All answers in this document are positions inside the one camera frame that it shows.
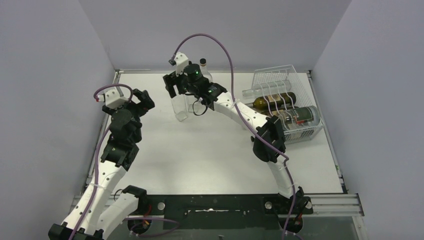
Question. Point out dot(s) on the dark green wine bottle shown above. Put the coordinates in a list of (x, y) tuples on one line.
[(280, 101)]

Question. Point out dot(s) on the clear round bottle black cap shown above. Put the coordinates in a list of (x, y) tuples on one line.
[(204, 70)]

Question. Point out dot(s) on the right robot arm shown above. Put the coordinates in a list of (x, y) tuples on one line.
[(269, 138)]

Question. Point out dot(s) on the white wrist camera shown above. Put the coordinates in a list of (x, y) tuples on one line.
[(179, 60), (113, 98)]

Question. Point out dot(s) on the clear square glass bottle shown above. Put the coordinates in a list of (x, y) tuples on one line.
[(179, 107)]

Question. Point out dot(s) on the clear tall glass bottle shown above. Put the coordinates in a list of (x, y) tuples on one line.
[(192, 104)]

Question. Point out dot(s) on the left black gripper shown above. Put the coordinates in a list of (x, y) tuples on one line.
[(133, 105)]

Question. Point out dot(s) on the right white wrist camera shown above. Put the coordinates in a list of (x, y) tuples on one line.
[(179, 60)]

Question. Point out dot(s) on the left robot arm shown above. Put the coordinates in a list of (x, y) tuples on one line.
[(91, 219)]

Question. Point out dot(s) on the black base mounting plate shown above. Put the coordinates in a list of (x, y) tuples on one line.
[(269, 211)]

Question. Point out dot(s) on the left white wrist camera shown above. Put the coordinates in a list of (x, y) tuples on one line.
[(113, 98)]

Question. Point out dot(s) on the white wire wine rack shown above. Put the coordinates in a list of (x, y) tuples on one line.
[(278, 92)]

